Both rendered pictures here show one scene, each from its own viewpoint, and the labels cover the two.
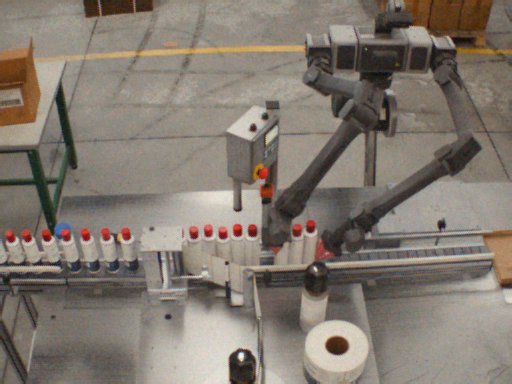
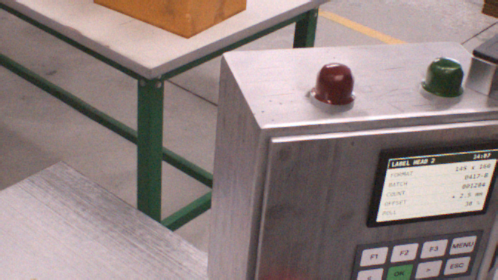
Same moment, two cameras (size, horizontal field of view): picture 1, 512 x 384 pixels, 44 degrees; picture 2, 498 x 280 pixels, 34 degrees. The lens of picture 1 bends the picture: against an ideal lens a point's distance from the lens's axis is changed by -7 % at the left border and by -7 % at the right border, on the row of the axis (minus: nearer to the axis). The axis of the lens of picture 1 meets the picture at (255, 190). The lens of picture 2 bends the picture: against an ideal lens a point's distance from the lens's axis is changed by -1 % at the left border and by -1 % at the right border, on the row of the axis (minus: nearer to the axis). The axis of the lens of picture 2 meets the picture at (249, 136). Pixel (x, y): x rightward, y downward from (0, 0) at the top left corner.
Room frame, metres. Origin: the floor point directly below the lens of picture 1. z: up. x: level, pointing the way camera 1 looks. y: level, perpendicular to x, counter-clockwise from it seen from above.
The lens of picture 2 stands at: (1.34, -0.22, 1.70)
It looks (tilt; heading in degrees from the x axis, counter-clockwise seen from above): 32 degrees down; 40
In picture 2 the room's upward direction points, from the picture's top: 5 degrees clockwise
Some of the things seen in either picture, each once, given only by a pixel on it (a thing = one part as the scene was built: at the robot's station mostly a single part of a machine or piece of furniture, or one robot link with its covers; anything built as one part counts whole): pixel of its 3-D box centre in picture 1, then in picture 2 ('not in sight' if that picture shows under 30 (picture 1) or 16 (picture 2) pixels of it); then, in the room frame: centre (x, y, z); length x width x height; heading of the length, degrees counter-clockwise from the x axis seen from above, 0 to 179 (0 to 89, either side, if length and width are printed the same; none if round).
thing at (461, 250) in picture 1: (283, 267); not in sight; (1.65, -0.11, 0.86); 1.65 x 0.08 x 0.04; 93
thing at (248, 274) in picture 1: (248, 289); not in sight; (1.45, 0.02, 0.97); 0.05 x 0.05 x 0.19
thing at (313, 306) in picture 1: (314, 297); not in sight; (1.37, -0.20, 1.03); 0.09 x 0.09 x 0.30
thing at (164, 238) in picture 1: (161, 238); not in sight; (1.53, 0.31, 1.14); 0.14 x 0.11 x 0.01; 93
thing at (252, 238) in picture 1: (252, 246); not in sight; (1.64, 0.01, 0.98); 0.05 x 0.05 x 0.20
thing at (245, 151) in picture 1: (253, 145); (351, 204); (1.73, 0.01, 1.38); 0.17 x 0.10 x 0.19; 148
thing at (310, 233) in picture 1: (309, 242); not in sight; (1.66, -0.20, 0.98); 0.05 x 0.05 x 0.20
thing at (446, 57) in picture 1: (446, 65); not in sight; (2.15, -0.74, 1.45); 0.09 x 0.08 x 0.12; 93
